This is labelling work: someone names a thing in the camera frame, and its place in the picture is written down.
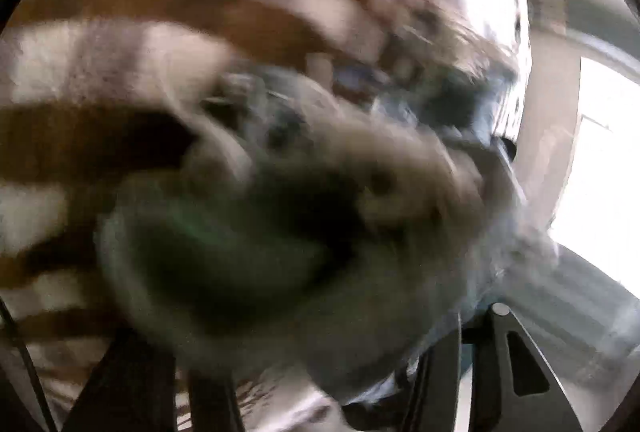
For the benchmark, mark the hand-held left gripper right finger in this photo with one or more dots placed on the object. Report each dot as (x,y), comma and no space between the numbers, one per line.
(492,362)

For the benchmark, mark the brown white striped blanket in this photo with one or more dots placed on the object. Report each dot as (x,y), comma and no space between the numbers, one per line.
(150,37)

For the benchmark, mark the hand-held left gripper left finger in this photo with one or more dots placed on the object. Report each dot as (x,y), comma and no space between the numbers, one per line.
(135,392)

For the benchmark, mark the bright window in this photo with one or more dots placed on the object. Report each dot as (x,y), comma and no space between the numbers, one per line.
(605,172)

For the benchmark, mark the grey pants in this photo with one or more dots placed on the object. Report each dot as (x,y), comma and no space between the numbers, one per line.
(310,262)

